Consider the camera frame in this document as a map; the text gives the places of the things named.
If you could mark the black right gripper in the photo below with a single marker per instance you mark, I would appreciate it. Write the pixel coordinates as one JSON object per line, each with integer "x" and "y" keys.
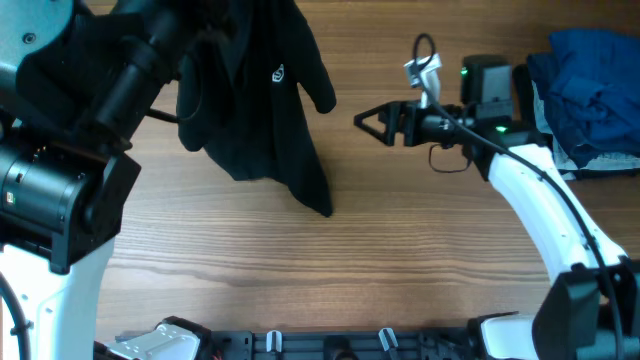
{"x": 390, "y": 115}

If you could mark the black t-shirt with white logo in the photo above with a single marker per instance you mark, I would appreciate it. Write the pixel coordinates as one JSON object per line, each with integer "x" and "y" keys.
{"x": 239, "y": 101}

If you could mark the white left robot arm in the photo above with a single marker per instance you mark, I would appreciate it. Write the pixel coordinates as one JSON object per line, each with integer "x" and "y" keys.
{"x": 75, "y": 87}

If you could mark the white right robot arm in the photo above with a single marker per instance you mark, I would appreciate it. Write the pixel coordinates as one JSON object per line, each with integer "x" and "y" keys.
{"x": 592, "y": 308}

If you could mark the blue clothes pile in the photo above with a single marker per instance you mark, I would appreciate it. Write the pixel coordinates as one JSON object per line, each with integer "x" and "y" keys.
{"x": 585, "y": 100}

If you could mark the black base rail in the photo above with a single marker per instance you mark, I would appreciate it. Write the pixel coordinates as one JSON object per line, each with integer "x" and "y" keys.
{"x": 350, "y": 345}

